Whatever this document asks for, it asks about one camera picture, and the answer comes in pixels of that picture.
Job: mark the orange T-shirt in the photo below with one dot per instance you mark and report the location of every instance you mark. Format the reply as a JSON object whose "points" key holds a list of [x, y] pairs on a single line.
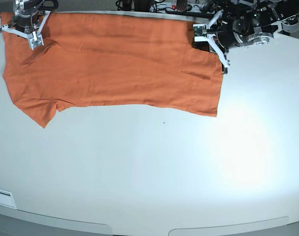
{"points": [[104, 60]]}

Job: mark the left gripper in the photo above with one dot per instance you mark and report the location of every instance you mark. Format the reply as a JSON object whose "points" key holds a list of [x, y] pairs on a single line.
{"points": [[225, 36]]}

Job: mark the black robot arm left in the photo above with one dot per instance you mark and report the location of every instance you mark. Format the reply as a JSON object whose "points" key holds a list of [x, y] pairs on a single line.
{"points": [[253, 22]]}

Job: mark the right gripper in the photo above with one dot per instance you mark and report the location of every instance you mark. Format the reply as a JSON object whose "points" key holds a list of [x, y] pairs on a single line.
{"points": [[23, 24]]}

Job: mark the white power strip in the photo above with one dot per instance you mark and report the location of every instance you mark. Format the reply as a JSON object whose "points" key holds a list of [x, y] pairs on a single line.
{"points": [[169, 7]]}

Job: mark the white label sticker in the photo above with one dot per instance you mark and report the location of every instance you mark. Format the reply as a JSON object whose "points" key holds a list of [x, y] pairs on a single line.
{"points": [[6, 199]]}

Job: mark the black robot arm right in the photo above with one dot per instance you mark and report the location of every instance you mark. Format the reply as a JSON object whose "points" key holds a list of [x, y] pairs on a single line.
{"points": [[26, 13]]}

